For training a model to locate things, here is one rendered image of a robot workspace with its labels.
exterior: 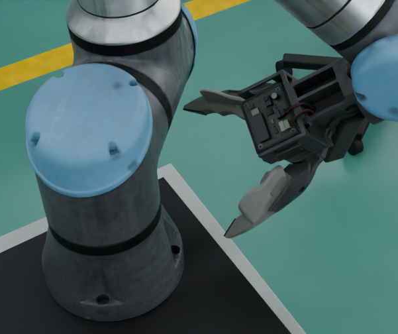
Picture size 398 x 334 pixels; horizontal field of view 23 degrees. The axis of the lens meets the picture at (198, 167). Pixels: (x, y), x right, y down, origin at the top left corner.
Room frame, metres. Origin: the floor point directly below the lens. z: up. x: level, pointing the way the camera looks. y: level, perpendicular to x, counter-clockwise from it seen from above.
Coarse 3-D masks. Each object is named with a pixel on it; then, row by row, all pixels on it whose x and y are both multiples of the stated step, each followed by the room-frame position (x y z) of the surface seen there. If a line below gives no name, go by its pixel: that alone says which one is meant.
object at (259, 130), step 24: (336, 72) 0.67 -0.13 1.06; (240, 96) 0.69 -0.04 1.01; (264, 96) 0.68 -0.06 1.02; (288, 96) 0.67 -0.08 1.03; (312, 96) 0.67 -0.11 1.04; (336, 96) 0.67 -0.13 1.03; (264, 120) 0.66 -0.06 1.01; (288, 120) 0.65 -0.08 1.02; (312, 120) 0.66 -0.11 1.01; (336, 120) 0.67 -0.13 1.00; (264, 144) 0.64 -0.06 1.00; (288, 144) 0.64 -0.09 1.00; (312, 144) 0.65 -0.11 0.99
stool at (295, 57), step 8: (288, 56) 1.86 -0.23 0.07; (296, 56) 1.86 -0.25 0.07; (304, 56) 1.86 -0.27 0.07; (312, 56) 1.86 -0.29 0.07; (320, 56) 1.86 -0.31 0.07; (328, 56) 1.86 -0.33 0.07; (280, 64) 1.86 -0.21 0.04; (288, 64) 1.84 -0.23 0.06; (296, 64) 1.84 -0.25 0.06; (304, 64) 1.84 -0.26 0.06; (312, 64) 1.84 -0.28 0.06; (320, 64) 1.83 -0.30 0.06; (288, 72) 1.84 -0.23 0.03; (360, 128) 1.60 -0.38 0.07; (360, 136) 1.58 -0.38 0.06; (352, 144) 1.58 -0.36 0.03; (360, 144) 1.58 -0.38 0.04; (352, 152) 1.58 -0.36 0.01; (360, 152) 1.58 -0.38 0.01
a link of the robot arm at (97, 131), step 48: (48, 96) 0.66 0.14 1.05; (96, 96) 0.65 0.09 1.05; (144, 96) 0.65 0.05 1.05; (48, 144) 0.60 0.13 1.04; (96, 144) 0.60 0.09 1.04; (144, 144) 0.62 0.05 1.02; (48, 192) 0.60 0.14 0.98; (96, 192) 0.58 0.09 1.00; (144, 192) 0.60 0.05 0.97; (96, 240) 0.58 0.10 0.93
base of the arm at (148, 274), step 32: (160, 224) 0.62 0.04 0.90; (64, 256) 0.59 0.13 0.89; (96, 256) 0.58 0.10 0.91; (128, 256) 0.58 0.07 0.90; (160, 256) 0.60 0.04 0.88; (64, 288) 0.58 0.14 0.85; (96, 288) 0.57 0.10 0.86; (128, 288) 0.57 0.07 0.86; (160, 288) 0.58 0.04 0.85; (96, 320) 0.56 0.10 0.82
